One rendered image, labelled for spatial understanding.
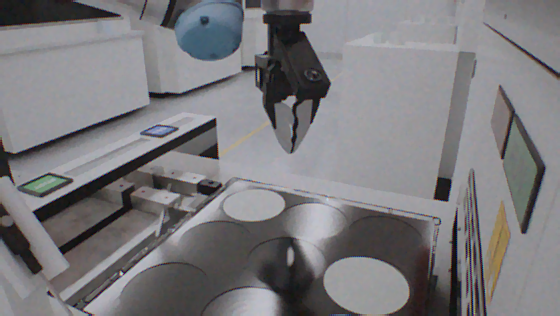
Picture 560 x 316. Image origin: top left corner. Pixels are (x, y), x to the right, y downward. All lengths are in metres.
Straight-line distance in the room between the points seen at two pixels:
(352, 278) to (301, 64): 0.28
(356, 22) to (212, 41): 8.07
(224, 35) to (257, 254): 0.28
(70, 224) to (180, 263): 0.19
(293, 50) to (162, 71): 4.63
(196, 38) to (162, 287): 0.29
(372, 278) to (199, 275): 0.21
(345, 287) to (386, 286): 0.05
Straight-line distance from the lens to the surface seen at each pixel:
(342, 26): 8.55
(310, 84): 0.48
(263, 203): 0.62
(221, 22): 0.42
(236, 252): 0.52
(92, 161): 0.71
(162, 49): 5.09
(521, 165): 0.31
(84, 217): 0.64
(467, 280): 0.45
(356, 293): 0.46
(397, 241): 0.56
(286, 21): 0.54
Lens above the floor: 1.21
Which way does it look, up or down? 23 degrees down
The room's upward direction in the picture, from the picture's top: straight up
